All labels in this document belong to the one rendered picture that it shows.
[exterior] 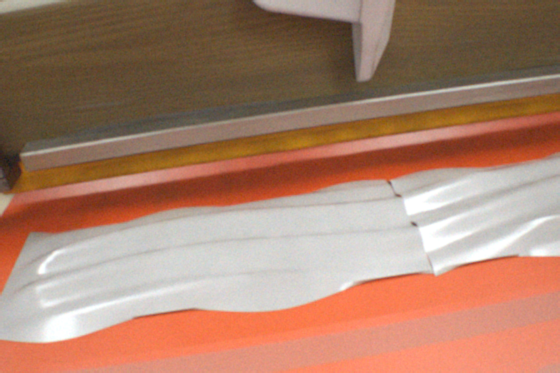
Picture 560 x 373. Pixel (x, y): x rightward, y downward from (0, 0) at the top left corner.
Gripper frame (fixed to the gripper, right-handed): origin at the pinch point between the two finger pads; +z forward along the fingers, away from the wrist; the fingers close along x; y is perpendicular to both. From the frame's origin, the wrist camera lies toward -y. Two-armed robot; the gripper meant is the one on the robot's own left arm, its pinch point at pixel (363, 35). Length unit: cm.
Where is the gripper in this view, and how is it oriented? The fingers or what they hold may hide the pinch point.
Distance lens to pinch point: 26.4
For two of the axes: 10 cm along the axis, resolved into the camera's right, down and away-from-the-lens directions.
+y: -9.9, 1.5, -0.3
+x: 1.0, 5.3, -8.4
